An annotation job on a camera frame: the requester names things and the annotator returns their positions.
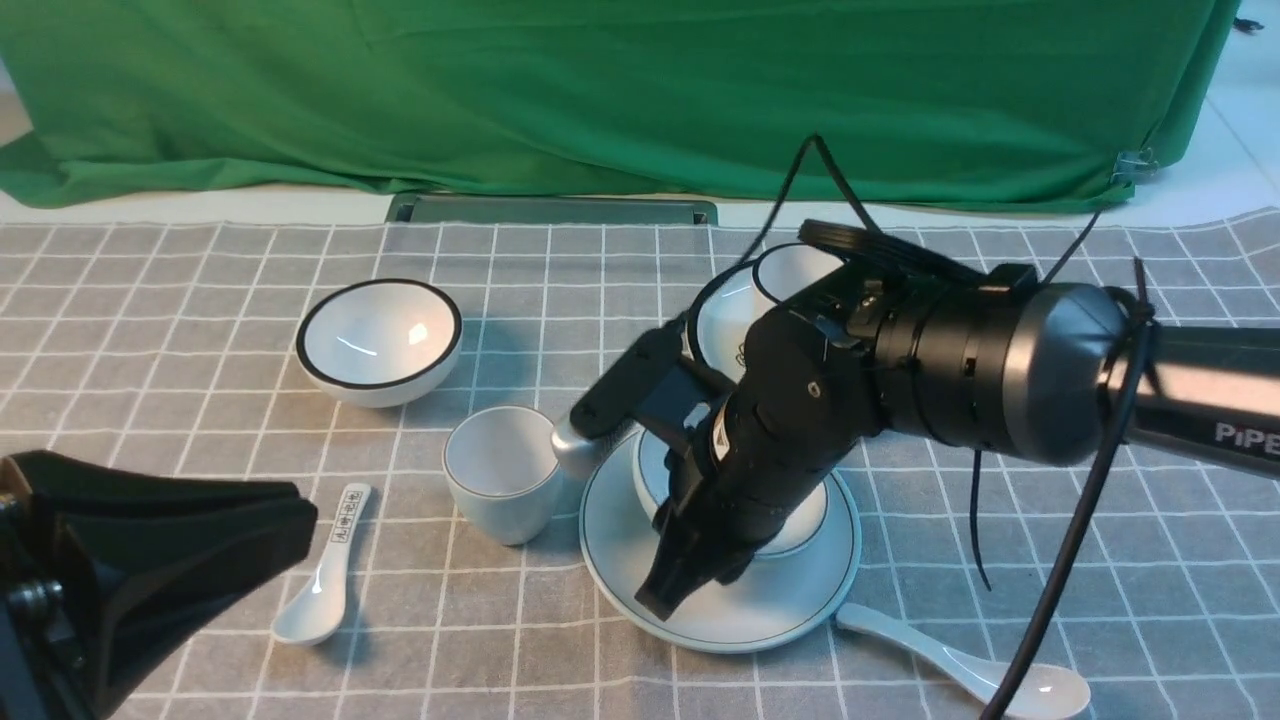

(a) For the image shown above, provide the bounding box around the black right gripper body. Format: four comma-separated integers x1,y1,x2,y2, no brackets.
664,300,884,561

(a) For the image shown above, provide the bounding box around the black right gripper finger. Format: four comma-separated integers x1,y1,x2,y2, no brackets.
635,500,713,621
704,544,753,585

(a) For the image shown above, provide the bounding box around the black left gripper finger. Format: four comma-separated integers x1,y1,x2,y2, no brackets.
40,450,317,701

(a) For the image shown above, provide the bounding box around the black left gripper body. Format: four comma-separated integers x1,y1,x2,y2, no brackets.
1,450,120,719

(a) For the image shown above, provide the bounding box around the pale blue shallow bowl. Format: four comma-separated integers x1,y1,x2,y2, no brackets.
630,430,836,560

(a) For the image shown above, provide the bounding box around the pale blue cup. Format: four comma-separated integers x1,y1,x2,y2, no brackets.
443,405,563,546

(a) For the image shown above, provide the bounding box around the plain white ceramic spoon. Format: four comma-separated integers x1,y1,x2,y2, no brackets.
835,603,1092,719

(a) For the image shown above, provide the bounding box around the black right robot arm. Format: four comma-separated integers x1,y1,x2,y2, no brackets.
645,265,1277,600

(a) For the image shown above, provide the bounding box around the pale blue large plate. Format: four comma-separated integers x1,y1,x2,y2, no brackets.
579,438,863,653

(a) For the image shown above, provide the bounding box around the black-rimmed cartoon plate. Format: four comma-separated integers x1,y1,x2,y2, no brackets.
689,261,788,380

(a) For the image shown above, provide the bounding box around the white spoon with characters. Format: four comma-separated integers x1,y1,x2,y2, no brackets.
271,483,372,646

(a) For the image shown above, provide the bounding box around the black-rimmed white cup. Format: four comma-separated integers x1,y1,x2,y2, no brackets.
751,242,845,313

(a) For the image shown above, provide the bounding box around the black-rimmed white bowl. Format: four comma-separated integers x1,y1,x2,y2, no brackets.
294,278,465,409

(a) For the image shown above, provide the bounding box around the green backdrop cloth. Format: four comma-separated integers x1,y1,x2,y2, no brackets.
1,1,1239,213

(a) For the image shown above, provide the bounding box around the metal backdrop clip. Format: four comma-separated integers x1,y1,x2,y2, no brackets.
1110,147,1161,184

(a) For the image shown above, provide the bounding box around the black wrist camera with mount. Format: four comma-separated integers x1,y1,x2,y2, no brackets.
550,322,735,480

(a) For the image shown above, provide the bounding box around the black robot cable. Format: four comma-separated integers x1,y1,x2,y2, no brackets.
735,133,1166,720

